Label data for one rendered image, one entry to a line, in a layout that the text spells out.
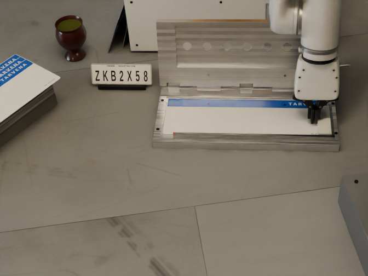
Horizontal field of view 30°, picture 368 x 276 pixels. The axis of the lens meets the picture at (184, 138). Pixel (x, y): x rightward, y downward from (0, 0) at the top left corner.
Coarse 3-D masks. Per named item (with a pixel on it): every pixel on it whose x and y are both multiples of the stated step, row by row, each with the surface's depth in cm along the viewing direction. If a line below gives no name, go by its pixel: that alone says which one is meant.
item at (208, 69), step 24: (168, 24) 166; (192, 24) 166; (216, 24) 165; (240, 24) 165; (264, 24) 164; (168, 48) 170; (192, 48) 170; (216, 48) 170; (240, 48) 169; (168, 72) 173; (192, 72) 172; (216, 72) 172; (240, 72) 171; (264, 72) 171; (288, 72) 170
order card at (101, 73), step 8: (96, 64) 180; (104, 64) 180; (112, 64) 179; (120, 64) 179; (128, 64) 179; (136, 64) 179; (144, 64) 179; (96, 72) 181; (104, 72) 180; (112, 72) 180; (120, 72) 180; (128, 72) 180; (136, 72) 180; (144, 72) 179; (96, 80) 181; (104, 80) 181; (112, 80) 181; (120, 80) 181; (128, 80) 181; (136, 80) 180; (144, 80) 180
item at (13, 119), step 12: (12, 60) 176; (36, 96) 172; (48, 96) 175; (24, 108) 170; (36, 108) 173; (48, 108) 177; (12, 120) 168; (24, 120) 172; (0, 132) 167; (12, 132) 170; (0, 144) 168
